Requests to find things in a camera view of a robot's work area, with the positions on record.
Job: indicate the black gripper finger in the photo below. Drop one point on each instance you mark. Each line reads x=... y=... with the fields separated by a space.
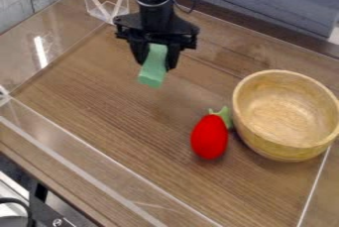
x=141 y=49
x=173 y=56

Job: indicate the red plush strawberry toy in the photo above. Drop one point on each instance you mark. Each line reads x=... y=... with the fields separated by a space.
x=211 y=134

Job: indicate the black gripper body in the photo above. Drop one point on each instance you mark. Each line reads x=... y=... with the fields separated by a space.
x=157 y=30

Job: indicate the brown wooden bowl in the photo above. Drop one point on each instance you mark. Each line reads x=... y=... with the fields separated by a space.
x=286 y=115

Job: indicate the clear acrylic tray wall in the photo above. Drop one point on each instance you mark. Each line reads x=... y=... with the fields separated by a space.
x=108 y=192

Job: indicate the green rectangular block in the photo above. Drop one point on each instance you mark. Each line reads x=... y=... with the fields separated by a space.
x=153 y=72

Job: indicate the clear acrylic corner bracket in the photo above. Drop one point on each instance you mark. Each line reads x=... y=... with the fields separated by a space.
x=107 y=10

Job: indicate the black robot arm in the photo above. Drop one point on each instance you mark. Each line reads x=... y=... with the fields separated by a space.
x=157 y=7

